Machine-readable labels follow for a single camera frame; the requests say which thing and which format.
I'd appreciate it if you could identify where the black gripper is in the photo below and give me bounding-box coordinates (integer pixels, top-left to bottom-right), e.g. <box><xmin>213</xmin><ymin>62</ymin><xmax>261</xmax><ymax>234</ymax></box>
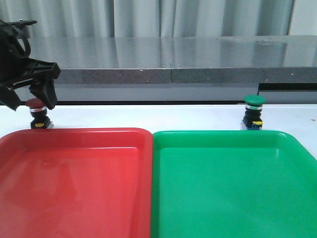
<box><xmin>0</xmin><ymin>19</ymin><xmax>60</xmax><ymax>111</ymax></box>

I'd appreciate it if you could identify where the red mushroom push button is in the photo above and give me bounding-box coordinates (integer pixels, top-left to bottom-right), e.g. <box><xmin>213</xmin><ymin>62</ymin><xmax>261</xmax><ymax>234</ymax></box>
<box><xmin>25</xmin><ymin>98</ymin><xmax>54</xmax><ymax>129</ymax></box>

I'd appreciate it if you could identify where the green mushroom push button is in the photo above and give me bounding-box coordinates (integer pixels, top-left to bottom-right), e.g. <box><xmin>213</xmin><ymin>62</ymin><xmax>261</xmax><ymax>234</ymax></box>
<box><xmin>241</xmin><ymin>95</ymin><xmax>266</xmax><ymax>130</ymax></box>

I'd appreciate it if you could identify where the white pleated curtain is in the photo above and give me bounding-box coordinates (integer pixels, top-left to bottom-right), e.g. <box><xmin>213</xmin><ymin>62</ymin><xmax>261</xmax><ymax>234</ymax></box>
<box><xmin>0</xmin><ymin>0</ymin><xmax>294</xmax><ymax>37</ymax></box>

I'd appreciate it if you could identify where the red plastic tray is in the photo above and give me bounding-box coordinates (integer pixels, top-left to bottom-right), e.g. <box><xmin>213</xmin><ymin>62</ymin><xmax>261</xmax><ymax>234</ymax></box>
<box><xmin>0</xmin><ymin>128</ymin><xmax>153</xmax><ymax>238</ymax></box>

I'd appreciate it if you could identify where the grey stone counter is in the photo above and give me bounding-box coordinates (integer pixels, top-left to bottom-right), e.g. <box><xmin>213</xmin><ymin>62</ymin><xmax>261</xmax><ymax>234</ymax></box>
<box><xmin>30</xmin><ymin>36</ymin><xmax>317</xmax><ymax>104</ymax></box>

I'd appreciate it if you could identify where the green plastic tray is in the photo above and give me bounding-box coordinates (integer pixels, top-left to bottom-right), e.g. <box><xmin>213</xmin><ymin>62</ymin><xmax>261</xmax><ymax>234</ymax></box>
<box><xmin>151</xmin><ymin>130</ymin><xmax>317</xmax><ymax>238</ymax></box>

